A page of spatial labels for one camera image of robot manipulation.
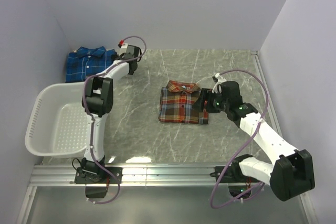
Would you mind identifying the aluminium mounting rail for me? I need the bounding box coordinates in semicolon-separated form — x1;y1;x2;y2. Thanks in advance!
28;163;221;187

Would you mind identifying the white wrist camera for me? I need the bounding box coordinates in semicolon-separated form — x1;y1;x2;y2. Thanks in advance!
118;40;129;56
212;73;227;94

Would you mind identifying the white plastic laundry basket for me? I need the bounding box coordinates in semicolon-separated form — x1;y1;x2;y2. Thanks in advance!
25;82;88;158

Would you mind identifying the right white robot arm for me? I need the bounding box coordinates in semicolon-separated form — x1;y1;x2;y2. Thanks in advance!
193;81;315;201

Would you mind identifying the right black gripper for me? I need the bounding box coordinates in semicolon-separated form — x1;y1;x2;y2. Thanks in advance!
192;88;229;114

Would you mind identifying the red brown plaid shirt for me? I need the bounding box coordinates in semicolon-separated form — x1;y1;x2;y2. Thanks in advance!
158;80;208;125

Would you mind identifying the folded blue plaid shirt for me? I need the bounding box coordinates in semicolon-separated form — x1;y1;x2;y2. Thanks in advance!
66;46;117;83

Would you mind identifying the aluminium side rail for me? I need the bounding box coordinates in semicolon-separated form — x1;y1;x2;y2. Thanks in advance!
250;50;292;162

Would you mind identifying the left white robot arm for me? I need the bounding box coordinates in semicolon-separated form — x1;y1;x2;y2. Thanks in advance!
77;44;143;183

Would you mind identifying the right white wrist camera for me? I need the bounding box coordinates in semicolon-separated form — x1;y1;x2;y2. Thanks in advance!
212;73;227;94

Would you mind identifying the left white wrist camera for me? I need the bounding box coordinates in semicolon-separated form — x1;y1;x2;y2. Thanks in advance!
118;40;129;56

